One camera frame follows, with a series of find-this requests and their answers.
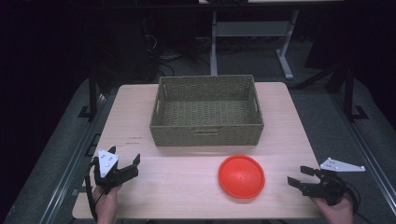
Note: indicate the orange round plate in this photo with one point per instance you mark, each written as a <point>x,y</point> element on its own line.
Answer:
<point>241,176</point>

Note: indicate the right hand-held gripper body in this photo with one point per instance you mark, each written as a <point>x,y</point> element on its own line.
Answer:
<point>328,186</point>

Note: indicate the person's left hand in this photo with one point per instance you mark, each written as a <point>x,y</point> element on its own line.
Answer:
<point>106,203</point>

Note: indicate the aluminium floor rail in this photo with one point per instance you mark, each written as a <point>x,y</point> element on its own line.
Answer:
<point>367,149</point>
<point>74,161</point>

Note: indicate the person's right hand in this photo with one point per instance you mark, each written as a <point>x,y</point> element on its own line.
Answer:
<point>337,213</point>

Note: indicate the grey metal desk frame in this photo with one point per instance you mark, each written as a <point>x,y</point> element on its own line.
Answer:
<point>249,29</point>

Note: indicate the olive woven basket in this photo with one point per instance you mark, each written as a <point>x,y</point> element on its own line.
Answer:
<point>206,115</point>

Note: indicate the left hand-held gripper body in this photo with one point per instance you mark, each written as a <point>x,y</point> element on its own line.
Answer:
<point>107,163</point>

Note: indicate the black metal stand post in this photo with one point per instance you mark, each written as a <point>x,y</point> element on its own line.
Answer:
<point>92,93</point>
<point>349,93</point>

